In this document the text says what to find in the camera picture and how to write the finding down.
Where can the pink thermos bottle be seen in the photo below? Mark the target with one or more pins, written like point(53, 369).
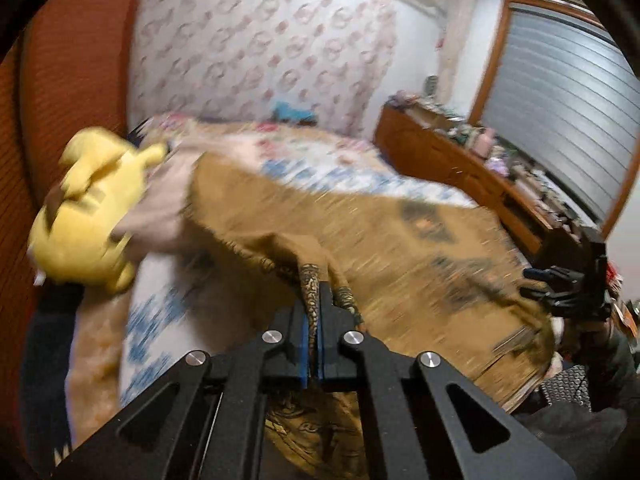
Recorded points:
point(484, 143)

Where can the grey window blind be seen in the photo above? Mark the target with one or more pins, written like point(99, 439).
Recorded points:
point(565, 96)

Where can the cream lace side curtain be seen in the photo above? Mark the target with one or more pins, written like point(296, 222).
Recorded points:
point(458, 21)

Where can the floral bed blanket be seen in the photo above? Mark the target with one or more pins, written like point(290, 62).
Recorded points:
point(92, 382)

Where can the person's right hand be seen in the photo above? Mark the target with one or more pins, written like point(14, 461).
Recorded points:
point(596, 330)

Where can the blue floral white sheet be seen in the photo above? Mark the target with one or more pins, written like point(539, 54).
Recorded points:
point(186, 302)

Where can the gold patterned garment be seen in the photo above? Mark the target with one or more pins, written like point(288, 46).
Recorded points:
point(416, 276)

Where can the pink circle patterned curtain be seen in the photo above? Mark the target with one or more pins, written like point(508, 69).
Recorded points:
point(240, 59)

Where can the lilac pouch on sideboard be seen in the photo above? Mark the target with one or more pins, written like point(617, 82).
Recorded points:
point(498, 166)

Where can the small grey desk fan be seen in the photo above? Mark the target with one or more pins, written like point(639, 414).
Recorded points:
point(430, 86)

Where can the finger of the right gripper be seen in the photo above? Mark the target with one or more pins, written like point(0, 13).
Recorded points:
point(555, 277)
point(560, 303)

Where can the brown box with teal cloth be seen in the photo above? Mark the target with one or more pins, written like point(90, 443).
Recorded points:
point(285, 113)

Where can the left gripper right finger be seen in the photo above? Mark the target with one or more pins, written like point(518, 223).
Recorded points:
point(421, 418)

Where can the yellow Pikachu plush toy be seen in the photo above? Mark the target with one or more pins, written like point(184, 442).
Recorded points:
point(71, 238)

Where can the long wooden sideboard cabinet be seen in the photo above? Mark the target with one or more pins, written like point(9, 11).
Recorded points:
point(419, 152)

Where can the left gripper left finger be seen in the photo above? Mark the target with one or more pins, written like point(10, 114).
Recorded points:
point(202, 419)

